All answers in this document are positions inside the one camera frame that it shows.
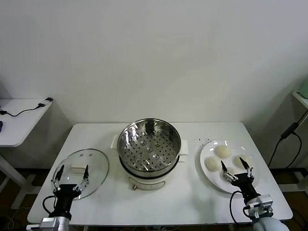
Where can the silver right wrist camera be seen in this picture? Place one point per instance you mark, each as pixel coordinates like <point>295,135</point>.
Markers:
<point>261,204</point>

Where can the white side table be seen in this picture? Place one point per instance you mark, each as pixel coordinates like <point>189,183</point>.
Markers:
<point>21,130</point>

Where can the pale green container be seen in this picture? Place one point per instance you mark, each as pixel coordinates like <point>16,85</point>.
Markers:
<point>304,89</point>

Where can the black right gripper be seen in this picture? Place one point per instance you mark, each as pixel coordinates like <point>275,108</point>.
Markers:
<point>245,184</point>

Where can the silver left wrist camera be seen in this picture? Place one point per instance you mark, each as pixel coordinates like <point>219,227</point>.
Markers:
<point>32,228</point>

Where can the white round plate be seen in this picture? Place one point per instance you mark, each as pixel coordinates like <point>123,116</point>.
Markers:
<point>240,149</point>

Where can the steel steamer pot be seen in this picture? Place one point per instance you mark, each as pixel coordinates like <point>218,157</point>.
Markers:
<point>146,181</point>

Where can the stainless steel steamer basket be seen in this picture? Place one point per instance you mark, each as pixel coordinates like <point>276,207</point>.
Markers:
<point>149,146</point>

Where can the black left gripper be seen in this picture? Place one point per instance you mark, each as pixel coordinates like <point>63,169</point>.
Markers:
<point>63,197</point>

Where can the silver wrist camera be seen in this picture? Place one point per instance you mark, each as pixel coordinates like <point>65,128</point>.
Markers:
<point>32,228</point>
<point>261,204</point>

